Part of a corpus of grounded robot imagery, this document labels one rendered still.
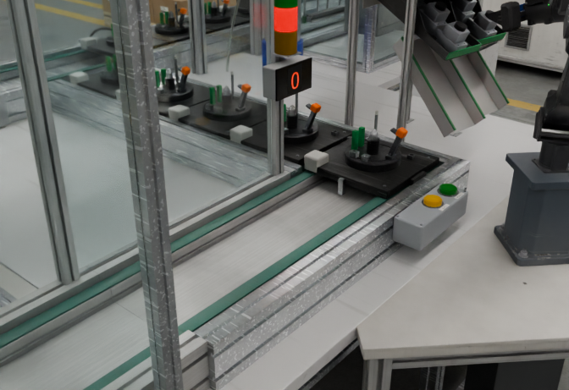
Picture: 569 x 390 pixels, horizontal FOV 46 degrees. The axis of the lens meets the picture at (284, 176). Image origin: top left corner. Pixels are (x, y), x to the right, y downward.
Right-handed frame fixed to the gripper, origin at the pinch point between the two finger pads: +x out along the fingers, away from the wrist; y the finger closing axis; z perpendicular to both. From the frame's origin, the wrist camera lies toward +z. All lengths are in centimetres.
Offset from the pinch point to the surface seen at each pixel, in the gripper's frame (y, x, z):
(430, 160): 17.4, 13.1, -32.1
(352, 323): 66, -7, -47
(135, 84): 107, -24, 8
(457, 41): 3.4, 12.7, -5.4
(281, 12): 51, 20, 10
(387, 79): -46, 85, -27
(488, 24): -12.4, 14.6, -4.1
